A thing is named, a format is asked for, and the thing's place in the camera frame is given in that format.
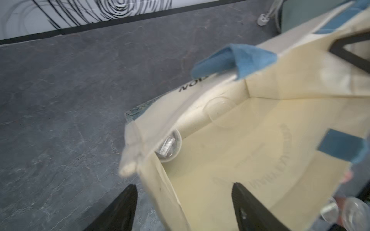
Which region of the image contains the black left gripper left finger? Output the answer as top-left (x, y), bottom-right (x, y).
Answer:
top-left (85, 184), bottom-right (138, 231)

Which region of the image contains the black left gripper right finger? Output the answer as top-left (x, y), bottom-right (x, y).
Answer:
top-left (231, 182), bottom-right (288, 231)

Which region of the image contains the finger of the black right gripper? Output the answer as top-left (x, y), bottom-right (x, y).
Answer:
top-left (329, 30), bottom-right (370, 74)

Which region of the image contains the clear jar red band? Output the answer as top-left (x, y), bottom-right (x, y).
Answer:
top-left (320, 197), bottom-right (340, 224)

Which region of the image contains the clear empty-looking jar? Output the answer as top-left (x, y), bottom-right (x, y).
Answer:
top-left (155, 130), bottom-right (182, 163)

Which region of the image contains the cream canvas tote bag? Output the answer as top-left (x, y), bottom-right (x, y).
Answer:
top-left (118, 1), bottom-right (370, 231)

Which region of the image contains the mint green toaster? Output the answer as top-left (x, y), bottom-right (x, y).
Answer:
top-left (280, 0), bottom-right (347, 33)

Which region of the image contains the white toaster plug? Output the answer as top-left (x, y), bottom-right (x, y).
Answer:
top-left (257, 14), bottom-right (270, 27)

